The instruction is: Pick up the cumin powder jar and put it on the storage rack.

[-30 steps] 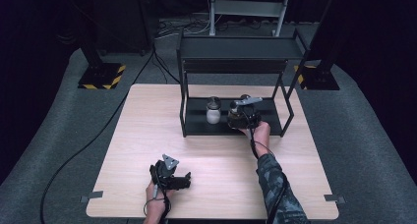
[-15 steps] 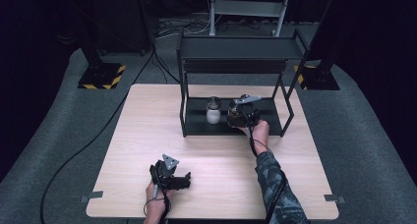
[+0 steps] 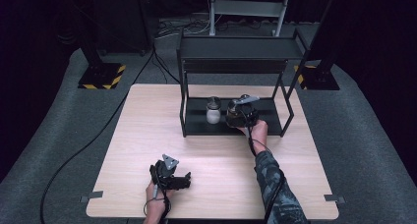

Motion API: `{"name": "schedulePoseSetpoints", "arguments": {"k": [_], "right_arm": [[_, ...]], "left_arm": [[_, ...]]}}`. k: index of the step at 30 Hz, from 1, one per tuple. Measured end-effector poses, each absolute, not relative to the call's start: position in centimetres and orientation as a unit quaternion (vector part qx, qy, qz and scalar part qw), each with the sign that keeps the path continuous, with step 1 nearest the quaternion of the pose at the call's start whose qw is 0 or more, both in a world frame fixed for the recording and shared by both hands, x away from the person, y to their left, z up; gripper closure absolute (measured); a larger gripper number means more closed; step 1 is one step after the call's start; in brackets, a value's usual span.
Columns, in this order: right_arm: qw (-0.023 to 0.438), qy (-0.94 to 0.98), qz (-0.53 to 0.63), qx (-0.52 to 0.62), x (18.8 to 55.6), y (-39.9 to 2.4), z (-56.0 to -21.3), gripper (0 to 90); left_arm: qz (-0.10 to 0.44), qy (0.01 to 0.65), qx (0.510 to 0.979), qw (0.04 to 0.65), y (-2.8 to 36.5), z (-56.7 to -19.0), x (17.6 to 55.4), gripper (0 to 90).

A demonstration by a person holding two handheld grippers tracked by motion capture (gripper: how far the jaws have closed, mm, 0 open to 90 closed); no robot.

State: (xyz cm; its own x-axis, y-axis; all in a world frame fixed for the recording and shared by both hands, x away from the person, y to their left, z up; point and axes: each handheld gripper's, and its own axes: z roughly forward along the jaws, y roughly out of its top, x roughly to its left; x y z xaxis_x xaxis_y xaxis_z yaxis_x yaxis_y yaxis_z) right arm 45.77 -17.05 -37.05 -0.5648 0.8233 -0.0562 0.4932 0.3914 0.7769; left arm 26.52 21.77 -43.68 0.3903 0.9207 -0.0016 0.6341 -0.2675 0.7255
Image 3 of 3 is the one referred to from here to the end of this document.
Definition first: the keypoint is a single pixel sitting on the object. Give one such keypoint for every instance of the grey tape piece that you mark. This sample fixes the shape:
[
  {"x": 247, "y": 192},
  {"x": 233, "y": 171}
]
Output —
[
  {"x": 92, "y": 195},
  {"x": 333, "y": 198}
]

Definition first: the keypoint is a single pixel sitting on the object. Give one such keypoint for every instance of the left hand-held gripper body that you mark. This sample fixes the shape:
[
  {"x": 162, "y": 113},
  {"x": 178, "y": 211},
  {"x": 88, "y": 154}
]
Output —
[{"x": 165, "y": 171}]

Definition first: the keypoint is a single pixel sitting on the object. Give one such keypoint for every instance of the glass jar with brown powder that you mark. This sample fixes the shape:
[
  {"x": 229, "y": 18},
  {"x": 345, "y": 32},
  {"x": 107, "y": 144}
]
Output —
[{"x": 231, "y": 115}]

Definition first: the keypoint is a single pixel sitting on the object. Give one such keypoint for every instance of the person's left hand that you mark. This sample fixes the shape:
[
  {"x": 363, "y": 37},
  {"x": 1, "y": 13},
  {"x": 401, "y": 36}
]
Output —
[{"x": 155, "y": 204}]

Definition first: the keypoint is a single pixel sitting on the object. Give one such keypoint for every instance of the glass jar with white granules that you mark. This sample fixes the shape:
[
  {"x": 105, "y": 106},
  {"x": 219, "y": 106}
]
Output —
[{"x": 213, "y": 116}]

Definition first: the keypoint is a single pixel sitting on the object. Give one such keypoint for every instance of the black stand with striped base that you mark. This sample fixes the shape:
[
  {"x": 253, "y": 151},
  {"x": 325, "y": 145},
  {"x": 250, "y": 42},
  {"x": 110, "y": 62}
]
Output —
[
  {"x": 101, "y": 76},
  {"x": 319, "y": 79}
]

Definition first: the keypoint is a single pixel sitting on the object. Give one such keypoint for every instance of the person's right hand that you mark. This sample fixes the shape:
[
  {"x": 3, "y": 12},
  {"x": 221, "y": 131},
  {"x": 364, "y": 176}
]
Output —
[{"x": 260, "y": 134}]

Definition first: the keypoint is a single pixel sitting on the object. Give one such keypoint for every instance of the silver metal stand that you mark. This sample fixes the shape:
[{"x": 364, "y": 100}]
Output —
[{"x": 246, "y": 8}]

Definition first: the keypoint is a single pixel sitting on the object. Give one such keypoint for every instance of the black metal two-tier rack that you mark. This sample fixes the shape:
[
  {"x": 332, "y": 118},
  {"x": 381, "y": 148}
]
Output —
[{"x": 236, "y": 48}]

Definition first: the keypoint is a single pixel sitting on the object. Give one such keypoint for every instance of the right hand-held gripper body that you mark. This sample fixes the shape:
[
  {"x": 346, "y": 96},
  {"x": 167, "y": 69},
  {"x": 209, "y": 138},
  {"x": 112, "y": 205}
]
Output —
[{"x": 246, "y": 114}]

